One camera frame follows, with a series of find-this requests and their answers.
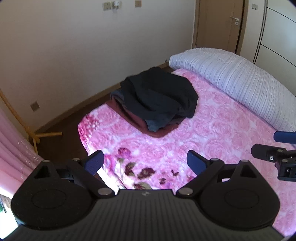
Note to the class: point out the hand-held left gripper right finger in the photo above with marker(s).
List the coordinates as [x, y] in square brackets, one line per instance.
[196, 162]

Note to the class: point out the maroon folded garment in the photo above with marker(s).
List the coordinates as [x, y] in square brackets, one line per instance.
[138, 124]

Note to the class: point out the white wardrobe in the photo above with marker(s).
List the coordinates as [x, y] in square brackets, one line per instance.
[277, 27]

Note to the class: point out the blue-grey garment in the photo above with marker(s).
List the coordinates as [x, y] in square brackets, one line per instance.
[157, 124]

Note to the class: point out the wall socket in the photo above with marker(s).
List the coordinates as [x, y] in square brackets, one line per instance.
[106, 6]

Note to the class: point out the white charger plug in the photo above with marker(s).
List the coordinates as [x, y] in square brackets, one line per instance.
[115, 4]

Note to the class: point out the pink floral blanket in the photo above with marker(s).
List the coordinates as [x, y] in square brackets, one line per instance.
[208, 129]

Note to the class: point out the wall switch plate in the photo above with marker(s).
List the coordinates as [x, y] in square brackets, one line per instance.
[138, 3]

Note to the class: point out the wooden coat rack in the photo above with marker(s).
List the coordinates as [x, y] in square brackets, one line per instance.
[47, 134]

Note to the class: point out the brown wooden door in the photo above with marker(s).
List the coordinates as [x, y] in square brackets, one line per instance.
[215, 23]

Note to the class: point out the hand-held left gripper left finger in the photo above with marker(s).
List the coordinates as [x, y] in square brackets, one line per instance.
[93, 162]

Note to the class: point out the pink curtain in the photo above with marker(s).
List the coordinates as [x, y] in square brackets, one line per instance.
[13, 157]

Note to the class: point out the wall light switch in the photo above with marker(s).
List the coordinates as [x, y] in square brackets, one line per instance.
[254, 6]

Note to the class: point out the black zip jacket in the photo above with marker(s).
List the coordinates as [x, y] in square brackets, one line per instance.
[157, 92]

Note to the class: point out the white striped pillow roll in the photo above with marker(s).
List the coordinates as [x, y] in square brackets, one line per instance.
[231, 74]

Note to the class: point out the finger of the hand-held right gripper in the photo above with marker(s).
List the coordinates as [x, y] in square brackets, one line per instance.
[266, 153]
[285, 136]

